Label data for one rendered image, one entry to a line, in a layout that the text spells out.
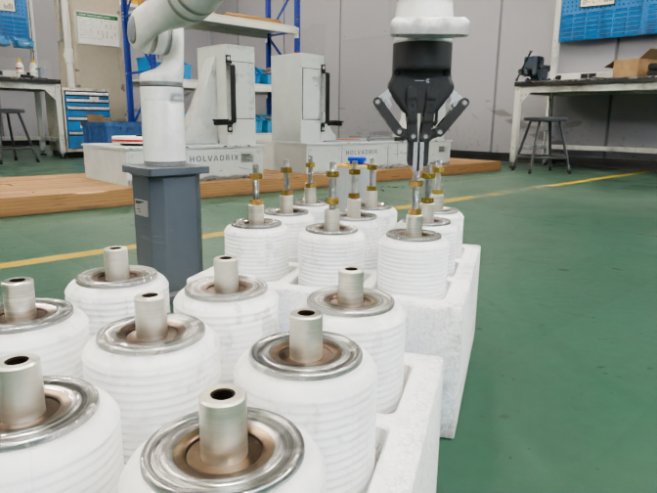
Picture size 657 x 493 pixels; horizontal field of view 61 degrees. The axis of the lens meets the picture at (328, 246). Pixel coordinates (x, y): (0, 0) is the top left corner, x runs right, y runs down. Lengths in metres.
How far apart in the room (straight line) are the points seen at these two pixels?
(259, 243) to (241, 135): 2.49
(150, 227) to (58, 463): 1.01
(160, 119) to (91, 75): 5.97
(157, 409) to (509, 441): 0.52
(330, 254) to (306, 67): 2.87
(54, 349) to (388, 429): 0.26
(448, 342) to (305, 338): 0.39
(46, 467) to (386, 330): 0.26
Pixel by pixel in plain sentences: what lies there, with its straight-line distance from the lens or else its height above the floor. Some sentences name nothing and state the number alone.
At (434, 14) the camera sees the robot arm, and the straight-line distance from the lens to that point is 0.74.
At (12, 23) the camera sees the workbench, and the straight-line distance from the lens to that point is 6.89.
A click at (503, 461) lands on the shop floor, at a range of 0.77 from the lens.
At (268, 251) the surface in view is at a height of 0.22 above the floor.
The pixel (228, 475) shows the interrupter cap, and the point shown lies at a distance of 0.27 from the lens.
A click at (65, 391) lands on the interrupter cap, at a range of 0.36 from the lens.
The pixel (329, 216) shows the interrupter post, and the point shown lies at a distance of 0.79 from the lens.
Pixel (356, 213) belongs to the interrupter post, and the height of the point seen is 0.26.
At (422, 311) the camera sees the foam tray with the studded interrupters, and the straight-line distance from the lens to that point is 0.72.
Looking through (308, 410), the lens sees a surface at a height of 0.24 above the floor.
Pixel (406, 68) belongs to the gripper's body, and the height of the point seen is 0.47.
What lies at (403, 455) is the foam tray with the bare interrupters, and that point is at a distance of 0.42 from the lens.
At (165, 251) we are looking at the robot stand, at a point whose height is 0.12.
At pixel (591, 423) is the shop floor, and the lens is 0.89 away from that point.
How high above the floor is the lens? 0.40
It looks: 13 degrees down
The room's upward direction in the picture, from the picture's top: 1 degrees clockwise
